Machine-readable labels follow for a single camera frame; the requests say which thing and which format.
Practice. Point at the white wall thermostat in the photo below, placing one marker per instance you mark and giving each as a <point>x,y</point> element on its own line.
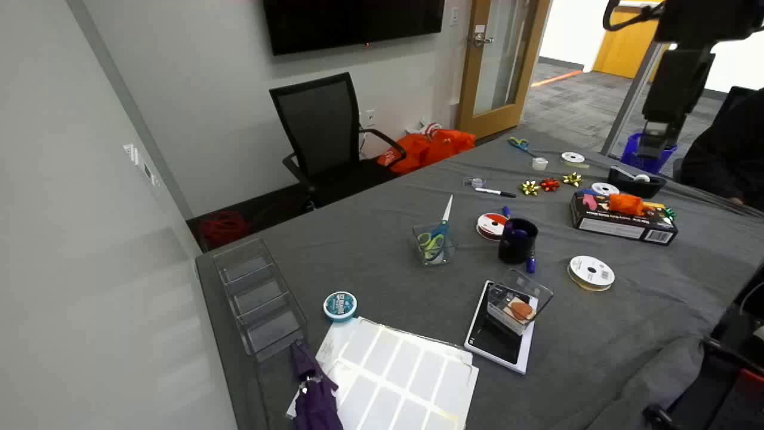
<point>131,151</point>

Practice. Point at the black mesh office chair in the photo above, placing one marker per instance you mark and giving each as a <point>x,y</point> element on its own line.
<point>323,127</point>

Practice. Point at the red coiled item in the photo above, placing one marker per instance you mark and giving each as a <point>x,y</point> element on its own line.
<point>222,227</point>

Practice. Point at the black cup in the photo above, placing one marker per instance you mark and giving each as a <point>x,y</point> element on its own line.
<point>508,253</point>

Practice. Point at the black white marker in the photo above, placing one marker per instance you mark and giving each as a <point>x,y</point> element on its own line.
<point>496,192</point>

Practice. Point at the person in dark clothing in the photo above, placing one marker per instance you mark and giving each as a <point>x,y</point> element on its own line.
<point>723,151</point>

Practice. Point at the green gift bow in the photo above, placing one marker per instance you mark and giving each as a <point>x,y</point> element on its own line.
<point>666,213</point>

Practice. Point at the red gift bow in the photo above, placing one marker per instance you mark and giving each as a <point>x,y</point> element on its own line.
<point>550,186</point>

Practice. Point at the white wall outlet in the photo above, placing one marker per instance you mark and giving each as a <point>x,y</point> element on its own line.
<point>367,115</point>

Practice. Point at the white spool gold ribbon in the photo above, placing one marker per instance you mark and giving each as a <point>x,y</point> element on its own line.
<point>589,274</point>

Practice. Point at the black wall television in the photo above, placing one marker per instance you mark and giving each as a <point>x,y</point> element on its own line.
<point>350,23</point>

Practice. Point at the orange ribbon bow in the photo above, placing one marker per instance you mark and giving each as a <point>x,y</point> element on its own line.
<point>626,204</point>

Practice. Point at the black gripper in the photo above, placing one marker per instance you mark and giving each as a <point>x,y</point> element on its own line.
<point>675,84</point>

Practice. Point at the black tape dispenser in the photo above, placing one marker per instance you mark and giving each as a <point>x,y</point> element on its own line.
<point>636,183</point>

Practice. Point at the clear plastic cup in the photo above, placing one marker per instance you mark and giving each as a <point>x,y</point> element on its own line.
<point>433,253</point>

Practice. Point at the purple cloth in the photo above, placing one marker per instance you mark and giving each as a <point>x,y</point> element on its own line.
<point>316,397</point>

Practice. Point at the orange bag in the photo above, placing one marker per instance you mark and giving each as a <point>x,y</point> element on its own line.
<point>431,150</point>

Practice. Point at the gray tablecloth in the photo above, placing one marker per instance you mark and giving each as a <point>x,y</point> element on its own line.
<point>382,254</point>

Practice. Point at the blue plastic container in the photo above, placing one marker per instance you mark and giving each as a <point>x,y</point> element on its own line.
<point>634,156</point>

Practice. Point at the white spool red ribbon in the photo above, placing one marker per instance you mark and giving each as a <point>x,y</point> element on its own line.
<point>490,226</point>

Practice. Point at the small clear plastic cap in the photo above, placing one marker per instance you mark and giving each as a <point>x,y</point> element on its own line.
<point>476,183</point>

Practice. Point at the black tablet white frame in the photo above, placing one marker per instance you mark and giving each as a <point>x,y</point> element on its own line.
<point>492,341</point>

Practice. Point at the wooden door with glass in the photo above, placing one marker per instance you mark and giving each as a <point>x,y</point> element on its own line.
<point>477,96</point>

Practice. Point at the black cardboard box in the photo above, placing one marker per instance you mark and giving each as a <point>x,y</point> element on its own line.
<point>617,226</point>

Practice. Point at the yellow wooden door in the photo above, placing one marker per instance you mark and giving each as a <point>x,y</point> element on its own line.
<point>623,49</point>

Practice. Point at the clear plastic box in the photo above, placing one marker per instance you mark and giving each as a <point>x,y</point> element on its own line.
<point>518,303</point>

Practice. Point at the blue tape roll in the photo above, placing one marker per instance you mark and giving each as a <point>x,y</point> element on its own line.
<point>340,306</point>

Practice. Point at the gold gift bow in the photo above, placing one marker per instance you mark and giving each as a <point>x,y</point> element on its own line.
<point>527,188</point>
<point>573,181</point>

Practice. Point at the gray slanted stand pole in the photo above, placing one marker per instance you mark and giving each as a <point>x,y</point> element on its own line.
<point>634,100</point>

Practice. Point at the pink item on box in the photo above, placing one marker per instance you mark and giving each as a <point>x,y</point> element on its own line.
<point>588,201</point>

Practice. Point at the clear plastic tray organizer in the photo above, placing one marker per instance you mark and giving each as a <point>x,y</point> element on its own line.
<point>260,303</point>

